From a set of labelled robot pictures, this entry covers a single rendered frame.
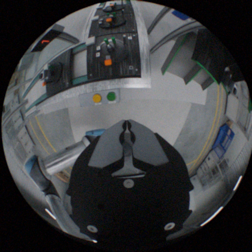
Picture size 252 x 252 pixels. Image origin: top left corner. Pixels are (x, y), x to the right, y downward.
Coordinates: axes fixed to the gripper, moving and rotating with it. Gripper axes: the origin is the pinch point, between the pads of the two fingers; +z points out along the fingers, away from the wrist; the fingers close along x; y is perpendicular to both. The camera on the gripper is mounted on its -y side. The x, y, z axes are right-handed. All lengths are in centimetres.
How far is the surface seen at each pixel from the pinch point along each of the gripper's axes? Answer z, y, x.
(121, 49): 24.3, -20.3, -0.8
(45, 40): 2.6, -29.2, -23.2
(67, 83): 26.1, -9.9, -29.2
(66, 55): 26.2, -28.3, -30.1
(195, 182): 39, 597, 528
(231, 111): 80, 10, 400
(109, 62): 16.2, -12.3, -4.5
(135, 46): 26.3, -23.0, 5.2
